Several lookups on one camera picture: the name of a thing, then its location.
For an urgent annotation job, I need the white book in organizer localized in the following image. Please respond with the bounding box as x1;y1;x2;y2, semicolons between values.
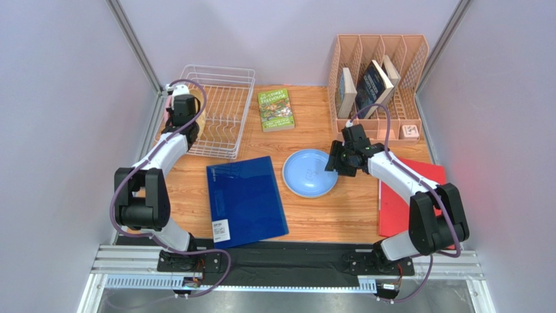
382;55;401;88

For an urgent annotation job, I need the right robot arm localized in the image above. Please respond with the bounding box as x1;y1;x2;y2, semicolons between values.
325;123;469;264

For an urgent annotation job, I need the blue folder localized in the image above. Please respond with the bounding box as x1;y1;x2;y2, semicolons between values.
206;156;289;249

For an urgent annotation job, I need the pink plate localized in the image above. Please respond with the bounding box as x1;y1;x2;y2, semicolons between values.
162;96;172;125

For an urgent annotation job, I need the dark blue book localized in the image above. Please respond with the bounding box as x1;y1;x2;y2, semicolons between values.
355;60;394;119

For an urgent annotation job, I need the blue plate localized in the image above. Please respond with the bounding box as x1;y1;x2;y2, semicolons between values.
282;149;338;198

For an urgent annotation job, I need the white wire dish rack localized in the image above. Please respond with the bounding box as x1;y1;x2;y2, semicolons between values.
180;65;255;160

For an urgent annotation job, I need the peach file organizer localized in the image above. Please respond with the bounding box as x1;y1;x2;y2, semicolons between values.
328;35;429;146

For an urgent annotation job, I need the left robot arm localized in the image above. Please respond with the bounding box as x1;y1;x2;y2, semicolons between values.
110;93;206;255

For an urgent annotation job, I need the small white box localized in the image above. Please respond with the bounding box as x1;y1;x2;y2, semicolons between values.
399;125;420;140

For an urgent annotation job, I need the green treehouse book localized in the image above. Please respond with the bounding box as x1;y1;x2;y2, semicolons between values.
257;88;296;132

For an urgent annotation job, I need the red folder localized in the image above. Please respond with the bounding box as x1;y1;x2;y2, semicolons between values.
378;158;446;237

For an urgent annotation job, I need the grey book in organizer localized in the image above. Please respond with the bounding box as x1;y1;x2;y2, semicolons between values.
335;67;357;119

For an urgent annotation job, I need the aluminium mounting rail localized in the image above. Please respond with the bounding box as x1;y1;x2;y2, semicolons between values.
91;241;484;294

